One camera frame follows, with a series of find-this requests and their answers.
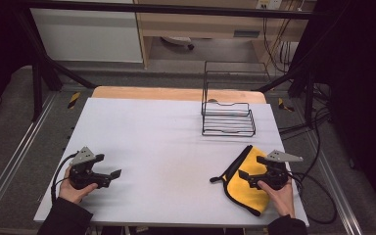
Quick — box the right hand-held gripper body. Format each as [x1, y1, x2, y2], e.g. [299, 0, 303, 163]
[255, 149, 304, 191]

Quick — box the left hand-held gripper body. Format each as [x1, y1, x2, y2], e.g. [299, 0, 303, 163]
[69, 146, 112, 191]

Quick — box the yellow cloth with black trim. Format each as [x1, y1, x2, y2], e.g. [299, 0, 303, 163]
[210, 144, 275, 217]

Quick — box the black wire rack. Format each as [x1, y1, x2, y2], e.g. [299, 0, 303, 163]
[201, 60, 270, 137]

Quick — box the person's left hand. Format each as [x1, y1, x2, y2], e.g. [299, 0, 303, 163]
[58, 165, 99, 205]

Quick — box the person's right hand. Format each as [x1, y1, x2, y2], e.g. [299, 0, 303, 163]
[258, 179, 297, 219]

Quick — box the white table mat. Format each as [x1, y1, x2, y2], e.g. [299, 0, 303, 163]
[33, 97, 309, 228]

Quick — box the yellow and black tape marker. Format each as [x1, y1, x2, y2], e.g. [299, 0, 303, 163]
[67, 91, 81, 110]
[277, 97, 295, 113]

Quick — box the white cabinet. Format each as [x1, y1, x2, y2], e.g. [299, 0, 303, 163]
[29, 8, 144, 64]

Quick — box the white caster base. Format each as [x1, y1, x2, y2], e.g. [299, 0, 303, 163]
[161, 35, 196, 51]

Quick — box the wooden desk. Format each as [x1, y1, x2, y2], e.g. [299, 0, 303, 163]
[133, 0, 317, 69]

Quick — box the left hand-held gripper cable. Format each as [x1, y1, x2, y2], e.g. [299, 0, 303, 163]
[51, 151, 79, 204]

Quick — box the hand-held gripper cable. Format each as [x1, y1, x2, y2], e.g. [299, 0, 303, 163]
[287, 171, 338, 225]
[51, 151, 79, 204]

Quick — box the right hand-held gripper cable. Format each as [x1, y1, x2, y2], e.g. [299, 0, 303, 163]
[287, 171, 338, 225]

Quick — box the aluminium floor rail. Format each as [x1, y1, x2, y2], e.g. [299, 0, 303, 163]
[0, 92, 61, 223]
[305, 130, 362, 235]

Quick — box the black floor cable bundle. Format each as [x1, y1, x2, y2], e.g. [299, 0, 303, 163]
[277, 82, 332, 177]

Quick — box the hanging black cable bundle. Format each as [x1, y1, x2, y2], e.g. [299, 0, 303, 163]
[261, 17, 293, 73]

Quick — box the white wall socket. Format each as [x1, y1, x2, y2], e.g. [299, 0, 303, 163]
[256, 0, 283, 10]

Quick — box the black metal frame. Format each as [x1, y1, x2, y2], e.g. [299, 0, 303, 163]
[13, 0, 327, 125]

